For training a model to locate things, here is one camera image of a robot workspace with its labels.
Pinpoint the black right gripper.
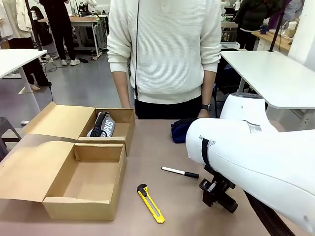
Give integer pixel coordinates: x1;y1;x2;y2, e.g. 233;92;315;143
202;180;239;214

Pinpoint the navy blue pencil pouch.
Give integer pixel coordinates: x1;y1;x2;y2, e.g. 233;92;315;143
170;118;198;144

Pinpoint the person's left forearm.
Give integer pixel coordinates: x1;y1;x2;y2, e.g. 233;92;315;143
201;70;217;106

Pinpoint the person's right forearm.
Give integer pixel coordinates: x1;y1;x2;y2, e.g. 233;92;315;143
112;70;132;109

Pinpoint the open cardboard box with case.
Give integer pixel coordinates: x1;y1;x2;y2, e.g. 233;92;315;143
23;101;135;158

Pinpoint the empty open cardboard box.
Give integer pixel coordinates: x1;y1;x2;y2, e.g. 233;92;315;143
0;140;127;221

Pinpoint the black and white marker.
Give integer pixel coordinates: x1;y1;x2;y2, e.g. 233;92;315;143
161;166;200;179

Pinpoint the yellow utility knife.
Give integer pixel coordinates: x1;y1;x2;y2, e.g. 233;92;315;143
136;183;165;224

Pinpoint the grey campus pencil case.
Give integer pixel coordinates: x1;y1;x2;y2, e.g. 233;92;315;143
86;111;117;138

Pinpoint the person in white sweater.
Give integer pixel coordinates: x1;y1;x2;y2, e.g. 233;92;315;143
106;0;222;120

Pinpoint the light wooden table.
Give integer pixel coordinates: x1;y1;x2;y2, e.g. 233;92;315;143
251;23;300;53

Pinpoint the black pole clamped to table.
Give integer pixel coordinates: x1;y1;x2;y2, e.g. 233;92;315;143
267;0;289;53

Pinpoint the person in dark jacket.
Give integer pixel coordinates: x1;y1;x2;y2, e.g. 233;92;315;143
235;0;274;51

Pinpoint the white cylinder container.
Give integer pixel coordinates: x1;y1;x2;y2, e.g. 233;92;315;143
287;21;299;38

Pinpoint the person in purple top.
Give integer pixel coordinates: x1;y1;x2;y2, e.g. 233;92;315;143
267;0;305;30

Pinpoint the dark grey stool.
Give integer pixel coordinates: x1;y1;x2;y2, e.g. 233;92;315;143
0;117;22;159

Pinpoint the person in black clothes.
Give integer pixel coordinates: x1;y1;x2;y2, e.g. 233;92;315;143
38;0;80;66

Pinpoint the white table with white legs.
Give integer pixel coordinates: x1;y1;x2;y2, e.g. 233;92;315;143
0;49;48;125

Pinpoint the person in cream coat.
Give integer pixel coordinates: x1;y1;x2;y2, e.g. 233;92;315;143
0;0;52;90

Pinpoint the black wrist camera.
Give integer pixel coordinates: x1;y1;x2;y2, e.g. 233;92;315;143
199;178;218;197

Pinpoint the black braided cable sleeve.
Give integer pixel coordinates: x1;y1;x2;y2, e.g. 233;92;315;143
243;190;295;236

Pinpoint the black velcro strap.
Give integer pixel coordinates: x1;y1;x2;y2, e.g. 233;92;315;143
201;138;212;167

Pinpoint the white table with grey frame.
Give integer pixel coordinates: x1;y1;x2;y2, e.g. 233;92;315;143
220;50;315;123

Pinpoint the thin black wire on sweater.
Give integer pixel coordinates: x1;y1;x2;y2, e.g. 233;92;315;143
133;0;142;99

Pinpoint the wooden workbench with metal frame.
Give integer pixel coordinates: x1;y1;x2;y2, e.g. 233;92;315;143
37;15;109;58

